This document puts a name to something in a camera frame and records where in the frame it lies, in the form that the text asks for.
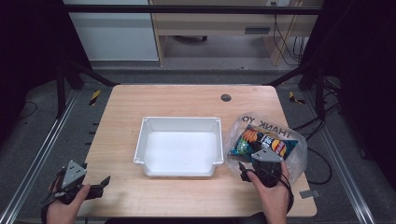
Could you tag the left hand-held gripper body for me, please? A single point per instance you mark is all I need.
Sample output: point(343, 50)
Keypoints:
point(73, 174)

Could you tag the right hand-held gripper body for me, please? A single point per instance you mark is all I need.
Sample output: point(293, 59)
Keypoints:
point(267, 156)

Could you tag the dark chip bag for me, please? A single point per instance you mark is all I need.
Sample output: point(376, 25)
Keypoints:
point(258, 141)

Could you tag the clear plastic bag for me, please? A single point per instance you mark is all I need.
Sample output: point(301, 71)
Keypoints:
point(295, 165)

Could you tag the person's left hand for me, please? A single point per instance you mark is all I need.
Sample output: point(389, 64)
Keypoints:
point(65, 211)

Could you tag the person's right hand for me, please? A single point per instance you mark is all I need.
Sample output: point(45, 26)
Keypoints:
point(275, 199)

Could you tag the grey metal tab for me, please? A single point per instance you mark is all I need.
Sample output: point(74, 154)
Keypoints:
point(309, 194)

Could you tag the white plastic bin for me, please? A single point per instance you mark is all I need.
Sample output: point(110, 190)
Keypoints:
point(180, 152)

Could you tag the yellow black tape strip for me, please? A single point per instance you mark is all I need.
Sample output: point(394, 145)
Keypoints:
point(95, 97)
point(294, 98)

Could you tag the person's dark clothing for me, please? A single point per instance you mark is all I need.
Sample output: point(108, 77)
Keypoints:
point(186, 219)

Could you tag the black curtain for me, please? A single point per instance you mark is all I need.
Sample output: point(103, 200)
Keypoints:
point(28, 46)
point(364, 62)

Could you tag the light wooden desk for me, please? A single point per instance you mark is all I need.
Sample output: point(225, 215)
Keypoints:
point(214, 23)

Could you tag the white cabinet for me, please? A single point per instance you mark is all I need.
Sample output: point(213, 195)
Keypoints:
point(115, 34)

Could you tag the aluminium floor rail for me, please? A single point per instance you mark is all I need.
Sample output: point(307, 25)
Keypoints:
point(339, 161)
point(40, 149)

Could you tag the black frame strut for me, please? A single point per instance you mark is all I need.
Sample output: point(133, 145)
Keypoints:
point(77, 73)
point(311, 73)

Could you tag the black horizontal frame bar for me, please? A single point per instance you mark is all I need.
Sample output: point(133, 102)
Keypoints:
point(186, 9)

